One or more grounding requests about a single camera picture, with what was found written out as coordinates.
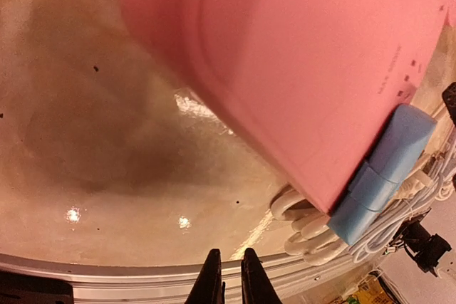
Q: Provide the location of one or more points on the pink triangular socket base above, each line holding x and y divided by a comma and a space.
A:
309, 84

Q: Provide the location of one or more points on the blue square plug adapter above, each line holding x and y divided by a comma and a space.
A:
379, 177

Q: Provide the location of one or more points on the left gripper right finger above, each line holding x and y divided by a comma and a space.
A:
256, 286

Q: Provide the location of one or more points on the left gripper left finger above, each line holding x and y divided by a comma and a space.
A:
209, 287

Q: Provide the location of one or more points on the aluminium front frame rail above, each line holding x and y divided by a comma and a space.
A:
289, 275

